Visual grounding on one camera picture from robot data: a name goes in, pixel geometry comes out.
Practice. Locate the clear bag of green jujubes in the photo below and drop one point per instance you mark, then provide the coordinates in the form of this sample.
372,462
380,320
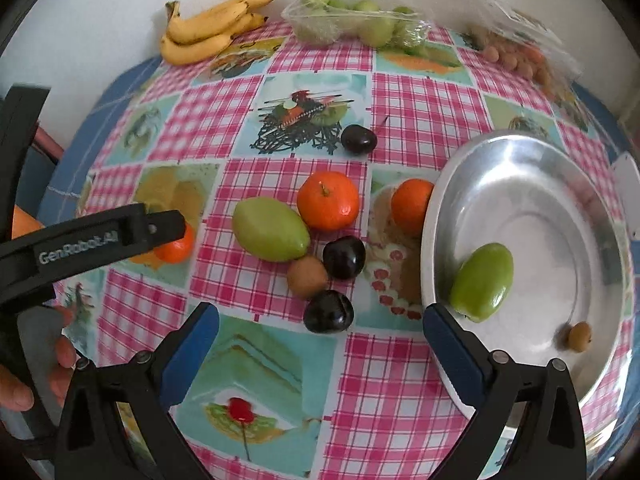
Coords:
375,30

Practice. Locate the single brown longan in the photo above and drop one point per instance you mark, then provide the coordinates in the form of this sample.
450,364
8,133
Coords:
580,337

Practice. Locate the yellow banana bunch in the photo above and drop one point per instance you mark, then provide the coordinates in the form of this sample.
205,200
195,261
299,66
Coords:
200,50

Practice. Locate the brown sapodilla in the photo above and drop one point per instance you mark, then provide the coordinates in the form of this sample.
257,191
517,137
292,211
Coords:
306,277

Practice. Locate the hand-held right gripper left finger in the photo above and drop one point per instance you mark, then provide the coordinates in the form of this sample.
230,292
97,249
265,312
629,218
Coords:
192,355

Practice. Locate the pink checkered printed tablecloth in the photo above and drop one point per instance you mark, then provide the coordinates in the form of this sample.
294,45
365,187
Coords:
415,105

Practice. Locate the round metal tray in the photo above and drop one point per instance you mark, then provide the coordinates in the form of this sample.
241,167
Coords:
540,220

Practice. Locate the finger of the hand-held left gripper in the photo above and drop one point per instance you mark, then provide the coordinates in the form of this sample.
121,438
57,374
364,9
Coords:
165,230

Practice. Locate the green mango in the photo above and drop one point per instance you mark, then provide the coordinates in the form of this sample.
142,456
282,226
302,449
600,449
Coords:
270,229
482,282

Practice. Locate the white wall box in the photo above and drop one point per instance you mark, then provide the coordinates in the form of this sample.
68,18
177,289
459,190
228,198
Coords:
627,195

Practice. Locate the orange object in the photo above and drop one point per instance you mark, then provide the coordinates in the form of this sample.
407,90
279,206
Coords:
22,225

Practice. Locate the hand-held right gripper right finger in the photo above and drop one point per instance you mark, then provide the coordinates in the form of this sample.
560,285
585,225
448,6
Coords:
455,355

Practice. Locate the person's left hand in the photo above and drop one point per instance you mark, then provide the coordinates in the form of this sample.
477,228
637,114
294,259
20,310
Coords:
15,395

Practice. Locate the mandarin orange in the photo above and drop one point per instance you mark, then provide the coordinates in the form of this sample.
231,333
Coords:
177,252
411,206
327,200

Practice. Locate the clear bag of longans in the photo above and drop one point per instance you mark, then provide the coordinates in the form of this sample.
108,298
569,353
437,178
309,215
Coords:
510,55

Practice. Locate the dark purple plum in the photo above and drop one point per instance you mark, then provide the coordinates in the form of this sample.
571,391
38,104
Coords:
328,311
357,139
344,257

